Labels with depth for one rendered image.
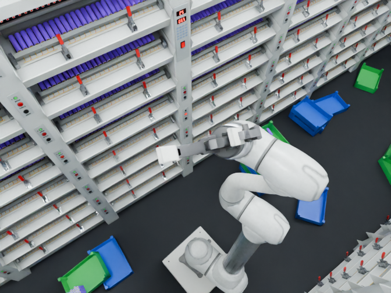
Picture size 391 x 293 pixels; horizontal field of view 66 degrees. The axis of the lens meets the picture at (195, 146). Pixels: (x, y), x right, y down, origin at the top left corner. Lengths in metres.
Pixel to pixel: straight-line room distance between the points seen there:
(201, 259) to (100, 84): 1.05
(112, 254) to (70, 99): 1.38
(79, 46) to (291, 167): 0.86
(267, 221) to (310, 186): 0.53
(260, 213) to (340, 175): 1.62
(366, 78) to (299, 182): 2.92
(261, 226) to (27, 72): 1.04
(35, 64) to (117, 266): 1.59
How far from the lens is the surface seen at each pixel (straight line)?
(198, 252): 1.75
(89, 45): 1.23
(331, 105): 3.21
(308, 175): 0.76
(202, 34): 1.52
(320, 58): 2.76
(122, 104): 1.51
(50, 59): 1.22
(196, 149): 0.62
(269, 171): 0.76
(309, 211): 2.57
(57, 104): 1.35
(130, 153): 1.82
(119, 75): 1.37
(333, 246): 2.55
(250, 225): 1.28
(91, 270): 2.36
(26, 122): 1.33
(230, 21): 1.61
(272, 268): 2.38
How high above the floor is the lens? 2.29
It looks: 59 degrees down
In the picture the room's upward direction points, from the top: straight up
